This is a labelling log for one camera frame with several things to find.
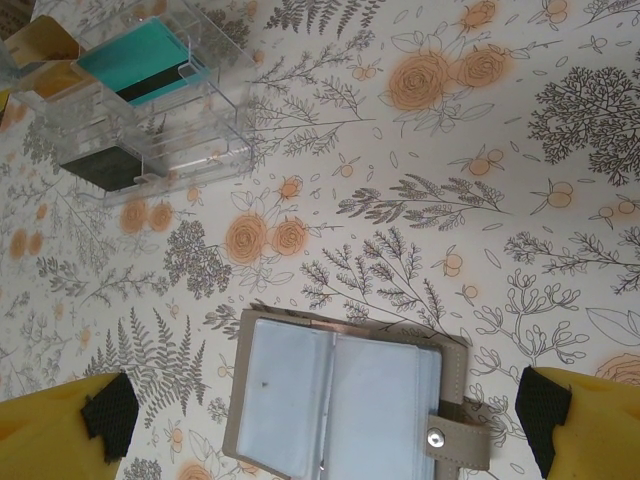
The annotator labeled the clear acrylic card organizer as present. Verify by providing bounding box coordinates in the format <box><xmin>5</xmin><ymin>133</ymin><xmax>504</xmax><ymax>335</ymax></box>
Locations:
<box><xmin>0</xmin><ymin>0</ymin><xmax>255</xmax><ymax>209</ymax></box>

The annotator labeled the black plastic card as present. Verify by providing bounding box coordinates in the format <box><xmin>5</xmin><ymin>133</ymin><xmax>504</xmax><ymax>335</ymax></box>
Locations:
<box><xmin>58</xmin><ymin>143</ymin><xmax>148</xmax><ymax>195</ymax></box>

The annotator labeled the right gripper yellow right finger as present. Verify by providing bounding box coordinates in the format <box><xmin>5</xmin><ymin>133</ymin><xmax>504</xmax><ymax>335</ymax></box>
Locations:
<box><xmin>514</xmin><ymin>364</ymin><xmax>640</xmax><ymax>480</ymax></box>

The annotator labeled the teal plastic card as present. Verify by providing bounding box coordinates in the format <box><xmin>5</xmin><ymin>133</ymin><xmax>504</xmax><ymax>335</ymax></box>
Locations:
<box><xmin>76</xmin><ymin>17</ymin><xmax>208</xmax><ymax>108</ymax></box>

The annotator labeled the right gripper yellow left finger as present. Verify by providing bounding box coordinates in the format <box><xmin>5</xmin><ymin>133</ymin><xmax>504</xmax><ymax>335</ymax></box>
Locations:
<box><xmin>0</xmin><ymin>371</ymin><xmax>140</xmax><ymax>480</ymax></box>

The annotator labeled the gold card with stripe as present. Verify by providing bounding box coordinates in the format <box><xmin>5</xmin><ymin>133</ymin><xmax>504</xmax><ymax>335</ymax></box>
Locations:
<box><xmin>2</xmin><ymin>13</ymin><xmax>82</xmax><ymax>67</ymax></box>

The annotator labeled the taupe leather card holder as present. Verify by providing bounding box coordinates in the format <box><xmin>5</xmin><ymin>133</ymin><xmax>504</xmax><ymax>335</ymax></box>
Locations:
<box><xmin>221</xmin><ymin>301</ymin><xmax>494</xmax><ymax>480</ymax></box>

